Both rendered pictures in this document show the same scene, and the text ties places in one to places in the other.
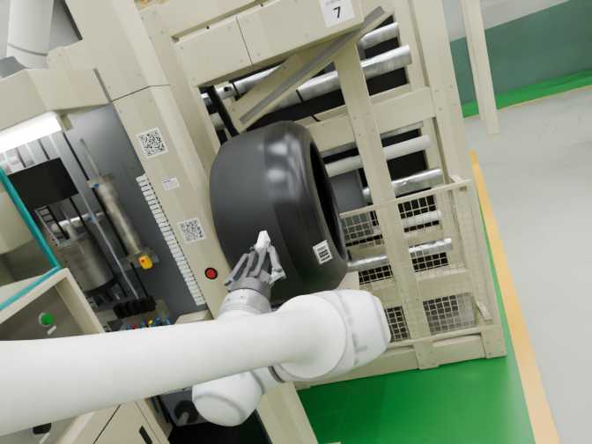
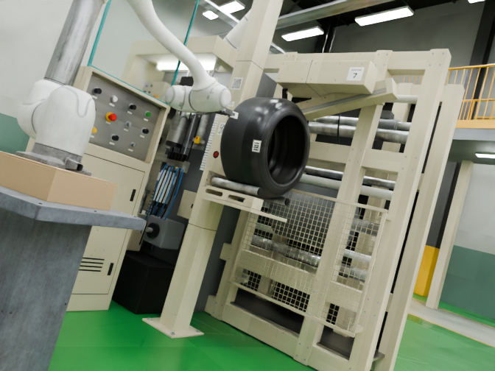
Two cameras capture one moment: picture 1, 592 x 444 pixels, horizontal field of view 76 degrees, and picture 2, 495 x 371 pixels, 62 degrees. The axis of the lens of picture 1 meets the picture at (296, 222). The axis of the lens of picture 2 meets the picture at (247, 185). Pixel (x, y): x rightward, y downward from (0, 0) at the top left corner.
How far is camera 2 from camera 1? 1.49 m
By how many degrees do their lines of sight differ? 32
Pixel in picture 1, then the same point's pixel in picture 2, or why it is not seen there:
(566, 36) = not seen: outside the picture
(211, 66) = (289, 76)
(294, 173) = (270, 109)
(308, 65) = (336, 101)
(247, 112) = not seen: hidden behind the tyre
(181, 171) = (238, 100)
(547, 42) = not seen: outside the picture
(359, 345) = (212, 91)
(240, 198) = (244, 108)
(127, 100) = (240, 62)
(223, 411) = (170, 93)
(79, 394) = (157, 27)
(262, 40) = (316, 74)
